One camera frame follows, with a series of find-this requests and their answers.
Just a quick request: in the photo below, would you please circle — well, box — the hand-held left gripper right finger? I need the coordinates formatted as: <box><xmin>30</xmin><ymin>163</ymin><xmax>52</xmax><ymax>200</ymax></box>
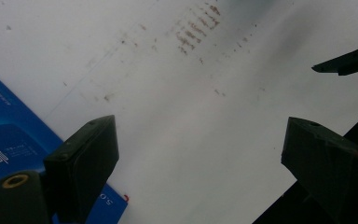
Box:
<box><xmin>281</xmin><ymin>116</ymin><xmax>358</xmax><ymax>224</ymax></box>

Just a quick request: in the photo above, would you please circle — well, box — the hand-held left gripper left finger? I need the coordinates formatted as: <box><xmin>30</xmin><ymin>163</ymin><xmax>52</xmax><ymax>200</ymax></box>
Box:
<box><xmin>42</xmin><ymin>114</ymin><xmax>120</xmax><ymax>224</ymax></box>

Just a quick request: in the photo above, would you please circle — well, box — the blue printed box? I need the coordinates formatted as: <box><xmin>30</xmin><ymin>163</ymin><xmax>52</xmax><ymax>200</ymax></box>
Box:
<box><xmin>0</xmin><ymin>72</ymin><xmax>129</xmax><ymax>224</ymax></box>

